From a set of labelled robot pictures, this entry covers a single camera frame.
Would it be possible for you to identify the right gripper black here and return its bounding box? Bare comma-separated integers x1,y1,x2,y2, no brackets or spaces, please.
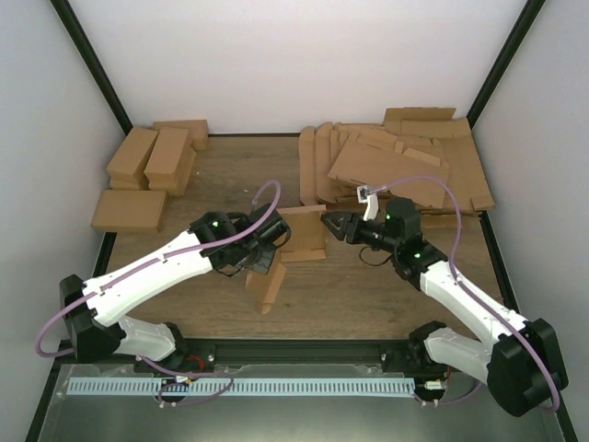
322,211,400,254

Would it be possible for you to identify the folded cardboard box middle stack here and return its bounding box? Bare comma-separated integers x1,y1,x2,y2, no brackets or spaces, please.
144,127,195,196

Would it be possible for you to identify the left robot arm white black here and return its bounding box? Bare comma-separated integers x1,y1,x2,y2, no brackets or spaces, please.
60,208,291,372

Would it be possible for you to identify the folded cardboard box stack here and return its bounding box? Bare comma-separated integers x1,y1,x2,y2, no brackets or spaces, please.
144,127,195,196
107,126,158,191

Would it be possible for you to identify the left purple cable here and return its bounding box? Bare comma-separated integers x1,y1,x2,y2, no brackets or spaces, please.
35,179,283,359

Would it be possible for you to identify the stack of flat cardboard blanks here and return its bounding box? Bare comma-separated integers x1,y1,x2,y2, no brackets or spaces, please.
298,107,494,215

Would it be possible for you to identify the black aluminium frame rail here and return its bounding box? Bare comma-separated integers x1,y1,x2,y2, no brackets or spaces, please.
54,337,549,369

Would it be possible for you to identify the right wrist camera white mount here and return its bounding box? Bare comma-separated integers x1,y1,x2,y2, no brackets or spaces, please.
356,185,379,221

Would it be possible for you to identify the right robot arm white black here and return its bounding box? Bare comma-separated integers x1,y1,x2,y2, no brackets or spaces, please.
321,198,569,417

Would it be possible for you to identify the light blue slotted cable duct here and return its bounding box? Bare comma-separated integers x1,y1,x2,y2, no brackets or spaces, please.
66,377,415,398

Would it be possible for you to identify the folded cardboard box left stack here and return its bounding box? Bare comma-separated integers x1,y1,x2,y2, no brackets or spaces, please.
107,126,158,191

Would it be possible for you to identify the flat folded cardboard box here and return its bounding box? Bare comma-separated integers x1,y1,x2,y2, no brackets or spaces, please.
91,190,167,233

